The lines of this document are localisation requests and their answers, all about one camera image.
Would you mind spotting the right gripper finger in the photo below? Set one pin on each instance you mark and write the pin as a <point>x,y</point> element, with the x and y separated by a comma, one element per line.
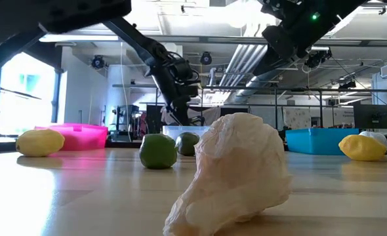
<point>272,64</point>

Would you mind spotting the dark green avocado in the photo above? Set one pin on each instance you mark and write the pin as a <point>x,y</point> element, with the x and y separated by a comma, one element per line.
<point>187,144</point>

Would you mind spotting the green lime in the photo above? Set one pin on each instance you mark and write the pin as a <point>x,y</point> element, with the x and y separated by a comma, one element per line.
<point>157,152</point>

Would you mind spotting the yellow lemon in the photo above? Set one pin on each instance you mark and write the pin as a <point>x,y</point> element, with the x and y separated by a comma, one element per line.
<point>360,148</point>
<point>39,143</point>

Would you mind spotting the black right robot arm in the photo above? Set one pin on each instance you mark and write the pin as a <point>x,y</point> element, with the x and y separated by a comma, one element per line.
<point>331,13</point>

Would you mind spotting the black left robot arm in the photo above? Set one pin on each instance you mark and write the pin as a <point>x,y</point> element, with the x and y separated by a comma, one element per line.
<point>49,13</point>

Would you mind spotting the clear plastic basket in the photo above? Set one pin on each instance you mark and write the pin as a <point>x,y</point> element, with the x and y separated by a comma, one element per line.
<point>170,130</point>

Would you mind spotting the white ventilation box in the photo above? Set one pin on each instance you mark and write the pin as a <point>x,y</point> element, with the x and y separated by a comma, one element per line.
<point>175,49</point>

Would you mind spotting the black flat screen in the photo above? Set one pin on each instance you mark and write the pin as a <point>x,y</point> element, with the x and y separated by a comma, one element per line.
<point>234,111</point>

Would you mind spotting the black equipment rack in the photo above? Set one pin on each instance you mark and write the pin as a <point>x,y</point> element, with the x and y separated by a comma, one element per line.
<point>124,118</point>

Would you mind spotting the cream crumpled plastic bag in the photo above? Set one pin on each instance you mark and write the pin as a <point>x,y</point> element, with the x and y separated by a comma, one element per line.
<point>236,170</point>

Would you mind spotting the black ceiling spotlight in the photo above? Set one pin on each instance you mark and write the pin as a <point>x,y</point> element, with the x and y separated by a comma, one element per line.
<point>347,84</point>

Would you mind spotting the blue plastic basket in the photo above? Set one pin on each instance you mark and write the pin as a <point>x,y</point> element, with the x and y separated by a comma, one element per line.
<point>318,141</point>

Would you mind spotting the pink plastic basket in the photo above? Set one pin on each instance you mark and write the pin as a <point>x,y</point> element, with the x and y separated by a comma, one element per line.
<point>78,137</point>

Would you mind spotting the black monitor on stand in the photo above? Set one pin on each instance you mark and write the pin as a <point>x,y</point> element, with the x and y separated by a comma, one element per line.
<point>372,116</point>

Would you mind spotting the silver air duct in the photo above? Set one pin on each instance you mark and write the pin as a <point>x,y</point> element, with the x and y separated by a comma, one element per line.
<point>246,65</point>

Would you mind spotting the black metal rail frame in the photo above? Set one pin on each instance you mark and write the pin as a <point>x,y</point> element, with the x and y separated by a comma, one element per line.
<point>295,89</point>

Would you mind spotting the bright window with dark frame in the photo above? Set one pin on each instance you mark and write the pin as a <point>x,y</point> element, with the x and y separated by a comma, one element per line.
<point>23,101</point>

